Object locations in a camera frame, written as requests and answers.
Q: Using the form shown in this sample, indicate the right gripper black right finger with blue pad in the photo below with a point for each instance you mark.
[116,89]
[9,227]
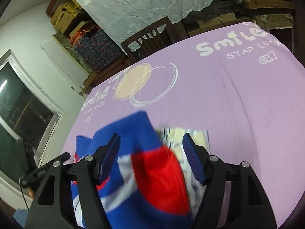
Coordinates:
[234,197]

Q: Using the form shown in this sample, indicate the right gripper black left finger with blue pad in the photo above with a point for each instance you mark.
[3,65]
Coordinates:
[67,185]

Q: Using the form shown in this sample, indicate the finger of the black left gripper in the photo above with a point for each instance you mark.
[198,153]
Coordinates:
[39,173]

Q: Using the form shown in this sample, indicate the blue red patterned sweater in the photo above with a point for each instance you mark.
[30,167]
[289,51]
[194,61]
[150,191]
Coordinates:
[151,184]

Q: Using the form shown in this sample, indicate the person's left hand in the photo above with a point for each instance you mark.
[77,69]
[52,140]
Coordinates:
[31,193]

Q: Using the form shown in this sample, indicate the dark glass window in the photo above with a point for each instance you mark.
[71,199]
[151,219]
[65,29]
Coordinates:
[26,122]

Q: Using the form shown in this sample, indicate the brown wooden cabinet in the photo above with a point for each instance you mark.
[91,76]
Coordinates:
[96,78]

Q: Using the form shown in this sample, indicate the purple smile bed sheet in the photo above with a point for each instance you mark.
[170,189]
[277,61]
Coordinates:
[239,83]

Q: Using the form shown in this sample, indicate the stack of patterned boxes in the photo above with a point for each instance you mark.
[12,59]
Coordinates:
[95,47]

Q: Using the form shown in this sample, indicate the dark wooden chair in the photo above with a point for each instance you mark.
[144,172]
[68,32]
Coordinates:
[153,38]

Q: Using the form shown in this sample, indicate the white panel on wall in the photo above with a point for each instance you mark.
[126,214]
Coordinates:
[65,64]

